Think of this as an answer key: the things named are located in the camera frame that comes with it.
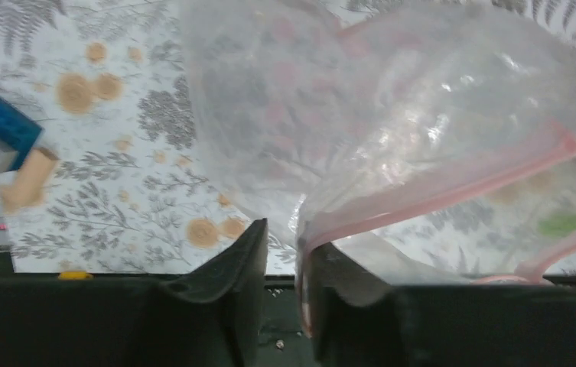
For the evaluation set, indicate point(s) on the floral tablecloth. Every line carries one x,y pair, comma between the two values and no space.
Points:
105,81

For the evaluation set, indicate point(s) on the wooden toy block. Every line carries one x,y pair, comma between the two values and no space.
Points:
27,188

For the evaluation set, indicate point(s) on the clear pink zip bag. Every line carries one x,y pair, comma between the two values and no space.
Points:
423,139

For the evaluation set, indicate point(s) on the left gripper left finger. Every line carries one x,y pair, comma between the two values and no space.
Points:
208,317

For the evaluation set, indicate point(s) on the blue toy block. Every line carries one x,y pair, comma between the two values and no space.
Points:
17,130

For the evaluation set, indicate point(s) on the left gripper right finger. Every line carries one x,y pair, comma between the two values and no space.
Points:
356,319

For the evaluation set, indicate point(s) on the green celery stalk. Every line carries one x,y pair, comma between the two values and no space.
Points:
557,225

